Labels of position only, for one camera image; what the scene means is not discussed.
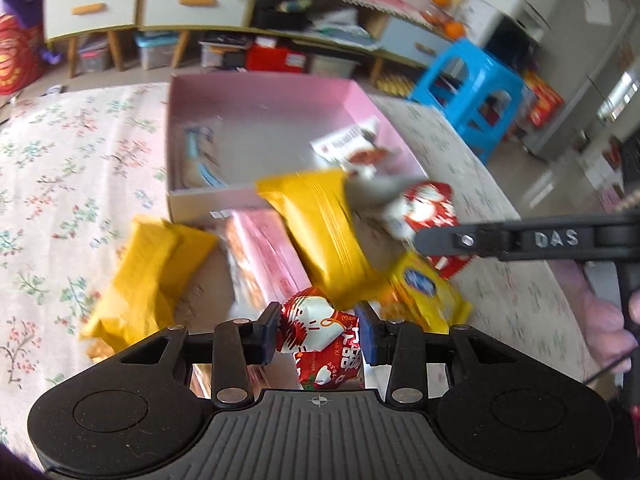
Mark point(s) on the small white device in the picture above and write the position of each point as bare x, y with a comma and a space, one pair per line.
56, 89

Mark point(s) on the yellow packet with blue label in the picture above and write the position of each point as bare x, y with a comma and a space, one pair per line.
425, 292

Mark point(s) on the red printed bag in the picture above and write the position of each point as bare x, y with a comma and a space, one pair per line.
17, 55

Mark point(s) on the white cardboard box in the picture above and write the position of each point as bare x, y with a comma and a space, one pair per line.
505, 2

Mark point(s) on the red orange carton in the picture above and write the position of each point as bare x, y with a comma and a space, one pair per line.
542, 100

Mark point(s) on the blue white snack packet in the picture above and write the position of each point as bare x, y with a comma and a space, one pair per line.
202, 155

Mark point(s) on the black white electronic device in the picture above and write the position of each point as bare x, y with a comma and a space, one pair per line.
225, 52

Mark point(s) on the blue lid storage bin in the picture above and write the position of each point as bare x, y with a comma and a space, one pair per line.
157, 52

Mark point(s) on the person's right hand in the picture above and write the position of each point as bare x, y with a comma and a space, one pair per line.
636, 320

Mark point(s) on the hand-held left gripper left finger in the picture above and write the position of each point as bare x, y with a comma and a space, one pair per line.
270, 332

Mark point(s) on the stack of white papers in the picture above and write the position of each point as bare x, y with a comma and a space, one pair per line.
345, 27

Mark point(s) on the person's pink fluffy clothing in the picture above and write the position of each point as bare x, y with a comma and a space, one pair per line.
595, 310

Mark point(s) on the low wooden cabinet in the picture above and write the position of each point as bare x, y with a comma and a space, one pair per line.
310, 40

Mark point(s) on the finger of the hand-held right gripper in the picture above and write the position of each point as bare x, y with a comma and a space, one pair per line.
500, 240

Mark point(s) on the glass jar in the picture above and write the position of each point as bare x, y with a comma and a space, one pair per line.
434, 16

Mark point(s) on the clear storage box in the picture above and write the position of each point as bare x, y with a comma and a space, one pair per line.
332, 66

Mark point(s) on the black open box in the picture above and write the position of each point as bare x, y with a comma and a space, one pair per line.
280, 17

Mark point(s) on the red box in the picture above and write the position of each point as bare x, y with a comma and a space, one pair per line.
275, 57

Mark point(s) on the pink snack packet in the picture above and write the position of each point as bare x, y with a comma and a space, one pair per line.
270, 255

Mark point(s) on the yellow snack packet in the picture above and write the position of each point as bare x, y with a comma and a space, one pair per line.
140, 280
320, 230

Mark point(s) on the clear storage bin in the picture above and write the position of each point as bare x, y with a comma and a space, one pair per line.
95, 55

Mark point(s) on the blue plastic stool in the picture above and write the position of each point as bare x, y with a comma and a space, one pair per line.
465, 60

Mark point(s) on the egg tray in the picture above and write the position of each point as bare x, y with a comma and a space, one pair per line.
395, 85

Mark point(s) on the pink cardboard box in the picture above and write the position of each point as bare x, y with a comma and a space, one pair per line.
280, 105

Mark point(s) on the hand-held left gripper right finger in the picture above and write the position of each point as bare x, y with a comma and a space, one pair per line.
367, 335

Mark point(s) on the grey cabinet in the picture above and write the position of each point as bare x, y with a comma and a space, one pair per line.
585, 60

